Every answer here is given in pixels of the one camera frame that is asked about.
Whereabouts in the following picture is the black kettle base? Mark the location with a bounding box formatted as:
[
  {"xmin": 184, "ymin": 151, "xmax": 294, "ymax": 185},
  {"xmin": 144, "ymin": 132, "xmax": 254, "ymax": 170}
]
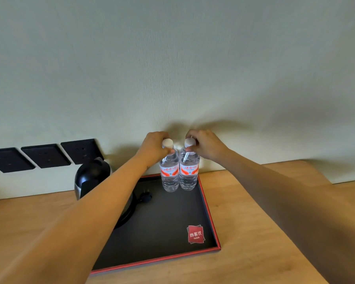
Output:
[{"xmin": 114, "ymin": 201, "xmax": 137, "ymax": 230}]

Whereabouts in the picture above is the black wall socket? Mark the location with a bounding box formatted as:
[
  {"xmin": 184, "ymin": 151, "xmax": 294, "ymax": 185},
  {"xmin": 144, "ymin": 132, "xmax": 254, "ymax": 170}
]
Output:
[
  {"xmin": 0, "ymin": 148, "xmax": 36, "ymax": 174},
  {"xmin": 60, "ymin": 138, "xmax": 105, "ymax": 165},
  {"xmin": 21, "ymin": 144, "xmax": 71, "ymax": 169}
]

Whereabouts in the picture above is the person's left forearm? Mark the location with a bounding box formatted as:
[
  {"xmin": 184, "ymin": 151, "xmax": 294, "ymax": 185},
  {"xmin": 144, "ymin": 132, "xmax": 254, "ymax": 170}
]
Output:
[{"xmin": 0, "ymin": 153, "xmax": 151, "ymax": 284}]

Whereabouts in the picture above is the red square card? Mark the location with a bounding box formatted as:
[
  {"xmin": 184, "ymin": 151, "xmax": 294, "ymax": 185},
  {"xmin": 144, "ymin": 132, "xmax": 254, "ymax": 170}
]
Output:
[{"xmin": 187, "ymin": 224, "xmax": 206, "ymax": 245}]

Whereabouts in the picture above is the black and silver kettle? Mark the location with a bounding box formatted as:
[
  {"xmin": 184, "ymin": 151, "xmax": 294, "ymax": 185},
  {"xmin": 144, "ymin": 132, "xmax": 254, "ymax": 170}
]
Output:
[{"xmin": 74, "ymin": 157, "xmax": 134, "ymax": 218}]

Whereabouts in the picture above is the person's right forearm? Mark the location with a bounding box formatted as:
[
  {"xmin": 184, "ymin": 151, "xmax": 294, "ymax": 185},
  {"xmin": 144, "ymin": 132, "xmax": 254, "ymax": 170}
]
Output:
[{"xmin": 216, "ymin": 149, "xmax": 355, "ymax": 284}]

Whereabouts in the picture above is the wooden table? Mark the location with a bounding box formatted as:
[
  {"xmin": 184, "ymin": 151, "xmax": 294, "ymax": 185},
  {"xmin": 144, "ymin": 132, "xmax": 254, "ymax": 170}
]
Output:
[{"xmin": 0, "ymin": 159, "xmax": 335, "ymax": 284}]

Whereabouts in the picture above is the water bottle red label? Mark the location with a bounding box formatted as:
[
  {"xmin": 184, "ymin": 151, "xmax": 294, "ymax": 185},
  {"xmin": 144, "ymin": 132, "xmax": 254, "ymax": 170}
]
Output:
[
  {"xmin": 179, "ymin": 137, "xmax": 200, "ymax": 191},
  {"xmin": 159, "ymin": 138, "xmax": 180, "ymax": 193}
]

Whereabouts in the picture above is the person's right hand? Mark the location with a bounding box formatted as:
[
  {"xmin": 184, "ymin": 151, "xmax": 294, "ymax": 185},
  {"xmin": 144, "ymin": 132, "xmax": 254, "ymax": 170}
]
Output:
[{"xmin": 185, "ymin": 129, "xmax": 230, "ymax": 162}]

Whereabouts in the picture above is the black tray with red rim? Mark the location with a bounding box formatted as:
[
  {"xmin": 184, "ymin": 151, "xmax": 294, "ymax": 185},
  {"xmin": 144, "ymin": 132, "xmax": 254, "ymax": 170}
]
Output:
[{"xmin": 90, "ymin": 174, "xmax": 222, "ymax": 275}]

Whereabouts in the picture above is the black power plug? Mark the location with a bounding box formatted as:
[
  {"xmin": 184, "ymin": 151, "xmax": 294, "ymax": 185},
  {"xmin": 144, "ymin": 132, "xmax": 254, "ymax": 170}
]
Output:
[{"xmin": 137, "ymin": 189, "xmax": 153, "ymax": 204}]

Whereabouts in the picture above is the person's left hand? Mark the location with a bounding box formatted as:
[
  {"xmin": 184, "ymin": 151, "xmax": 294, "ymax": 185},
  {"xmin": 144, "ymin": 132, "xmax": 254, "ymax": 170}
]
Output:
[{"xmin": 135, "ymin": 131, "xmax": 176, "ymax": 168}]

